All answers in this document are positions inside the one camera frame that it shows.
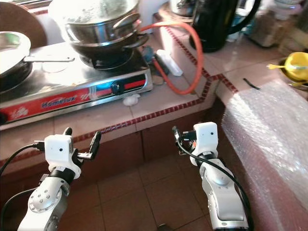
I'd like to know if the yellow plastic bowl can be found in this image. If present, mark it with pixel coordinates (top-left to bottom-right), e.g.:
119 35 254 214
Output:
284 52 308 82

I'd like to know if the silver red gas stove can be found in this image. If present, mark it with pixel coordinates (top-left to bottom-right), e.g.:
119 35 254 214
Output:
0 42 154 127

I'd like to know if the white garlic piece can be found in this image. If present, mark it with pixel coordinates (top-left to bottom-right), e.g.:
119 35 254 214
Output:
123 94 141 106

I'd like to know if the white stove lighter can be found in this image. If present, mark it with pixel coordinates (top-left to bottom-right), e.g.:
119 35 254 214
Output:
155 50 183 77

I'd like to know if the clear bubble wrap sheet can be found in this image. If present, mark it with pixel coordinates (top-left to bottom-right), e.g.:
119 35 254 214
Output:
220 77 308 231

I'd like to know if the steel cooking pot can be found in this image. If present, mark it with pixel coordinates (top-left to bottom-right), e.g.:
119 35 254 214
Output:
65 22 150 64

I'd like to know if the steel frying pan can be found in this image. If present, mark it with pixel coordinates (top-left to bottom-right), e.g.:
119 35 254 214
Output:
0 32 76 80

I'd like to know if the black jug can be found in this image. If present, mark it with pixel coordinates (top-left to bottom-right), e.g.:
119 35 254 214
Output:
190 0 263 52

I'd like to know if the yellow spoon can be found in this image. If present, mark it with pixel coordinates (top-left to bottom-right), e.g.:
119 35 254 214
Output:
267 63 308 71

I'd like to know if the round wooden board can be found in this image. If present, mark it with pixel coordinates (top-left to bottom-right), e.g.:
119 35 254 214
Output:
0 1 46 48

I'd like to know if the steel steamer pot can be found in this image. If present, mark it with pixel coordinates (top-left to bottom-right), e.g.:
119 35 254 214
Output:
47 0 142 35

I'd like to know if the small steel pot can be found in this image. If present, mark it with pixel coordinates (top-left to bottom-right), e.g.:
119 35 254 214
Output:
168 0 198 16

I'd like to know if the clear glass jar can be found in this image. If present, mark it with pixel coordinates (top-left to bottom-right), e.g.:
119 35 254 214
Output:
248 5 294 48

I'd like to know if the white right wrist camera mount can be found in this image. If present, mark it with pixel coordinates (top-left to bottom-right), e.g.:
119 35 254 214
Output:
189 122 218 167

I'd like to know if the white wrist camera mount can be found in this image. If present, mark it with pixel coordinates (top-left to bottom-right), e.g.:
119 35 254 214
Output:
44 135 81 178
189 122 218 167

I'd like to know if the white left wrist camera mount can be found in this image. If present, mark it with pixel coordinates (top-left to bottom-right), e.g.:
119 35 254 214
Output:
44 135 81 178

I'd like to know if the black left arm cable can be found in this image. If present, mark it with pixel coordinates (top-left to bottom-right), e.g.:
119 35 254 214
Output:
0 141 46 231

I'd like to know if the orange gas hose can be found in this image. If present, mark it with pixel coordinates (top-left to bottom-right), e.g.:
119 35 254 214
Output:
140 20 204 95

